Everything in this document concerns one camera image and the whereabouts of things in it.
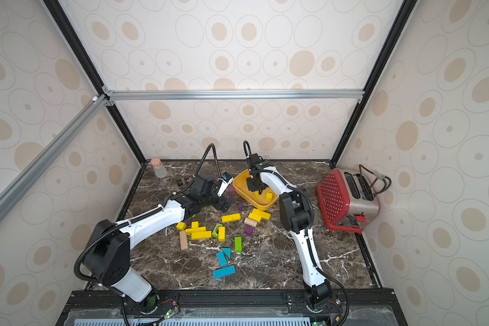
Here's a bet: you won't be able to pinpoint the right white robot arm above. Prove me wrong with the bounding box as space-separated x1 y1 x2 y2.
246 153 331 311

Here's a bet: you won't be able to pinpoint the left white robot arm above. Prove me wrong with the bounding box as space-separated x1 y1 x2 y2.
73 173 233 314

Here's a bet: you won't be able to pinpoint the yellow blocks near bowl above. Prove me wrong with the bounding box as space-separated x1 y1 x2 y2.
249 209 271 222

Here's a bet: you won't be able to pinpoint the yellow plastic bowl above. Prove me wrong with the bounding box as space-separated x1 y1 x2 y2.
232 168 280 211

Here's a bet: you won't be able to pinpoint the dark spice bottle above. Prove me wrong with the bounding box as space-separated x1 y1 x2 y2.
176 176 194 188

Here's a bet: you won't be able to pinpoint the natural wood cylinder block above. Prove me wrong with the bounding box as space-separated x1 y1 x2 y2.
244 217 258 228

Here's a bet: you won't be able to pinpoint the small yellow cube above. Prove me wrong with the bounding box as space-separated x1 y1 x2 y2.
177 222 187 231

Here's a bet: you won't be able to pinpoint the green rainbow arch block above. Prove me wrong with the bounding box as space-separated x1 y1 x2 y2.
212 224 221 239

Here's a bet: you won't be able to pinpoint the purple cube block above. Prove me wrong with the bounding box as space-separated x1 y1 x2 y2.
244 226 254 236

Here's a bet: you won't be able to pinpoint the small bottle pink cap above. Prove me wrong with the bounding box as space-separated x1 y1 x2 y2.
150 158 168 179

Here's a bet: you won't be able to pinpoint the natural wood long block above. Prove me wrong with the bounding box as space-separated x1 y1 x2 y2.
179 231 188 251

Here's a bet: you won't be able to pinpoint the green upright block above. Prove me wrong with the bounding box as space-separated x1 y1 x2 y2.
234 237 243 253

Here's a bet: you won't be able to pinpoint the small teal triangle block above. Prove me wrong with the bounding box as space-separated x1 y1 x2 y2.
221 248 231 259

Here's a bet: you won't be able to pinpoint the teal parallelogram block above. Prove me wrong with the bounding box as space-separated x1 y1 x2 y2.
216 252 228 268

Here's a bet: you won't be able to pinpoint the teal long block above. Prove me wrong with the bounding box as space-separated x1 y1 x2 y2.
213 266 236 279

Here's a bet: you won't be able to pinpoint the silver toaster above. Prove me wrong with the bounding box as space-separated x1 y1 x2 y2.
339 169 379 229

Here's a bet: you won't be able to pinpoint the aluminium crossbar rear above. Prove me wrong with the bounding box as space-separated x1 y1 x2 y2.
107 89 364 101

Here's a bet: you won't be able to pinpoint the aluminium crossbar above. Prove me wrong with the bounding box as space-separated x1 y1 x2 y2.
0 95 107 223
107 89 364 101

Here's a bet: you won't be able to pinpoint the aluminium crossbar left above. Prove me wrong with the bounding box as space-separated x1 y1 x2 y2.
0 95 107 223

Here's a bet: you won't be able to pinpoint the black toaster cable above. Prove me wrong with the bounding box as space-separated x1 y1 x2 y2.
358 164 393 197

